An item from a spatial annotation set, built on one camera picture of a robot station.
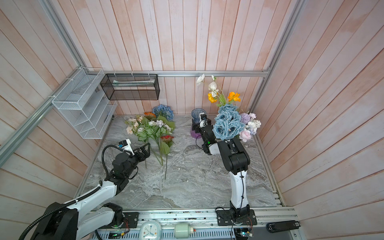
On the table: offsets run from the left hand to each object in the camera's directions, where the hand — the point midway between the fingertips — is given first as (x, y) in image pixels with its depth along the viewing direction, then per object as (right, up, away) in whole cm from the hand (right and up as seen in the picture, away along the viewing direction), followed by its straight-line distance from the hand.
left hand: (146, 147), depth 84 cm
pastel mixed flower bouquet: (+57, +12, -9) cm, 58 cm away
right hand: (+31, +19, +14) cm, 39 cm away
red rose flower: (+9, +1, +16) cm, 19 cm away
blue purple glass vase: (+29, +20, +11) cm, 37 cm away
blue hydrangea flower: (+4, +25, +31) cm, 40 cm away
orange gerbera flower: (-6, +22, +30) cm, 37 cm away
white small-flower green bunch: (-3, +9, +17) cm, 19 cm away
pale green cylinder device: (+22, -34, -20) cm, 45 cm away
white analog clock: (+7, -37, -15) cm, 41 cm away
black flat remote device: (+65, -34, -17) cm, 75 cm away
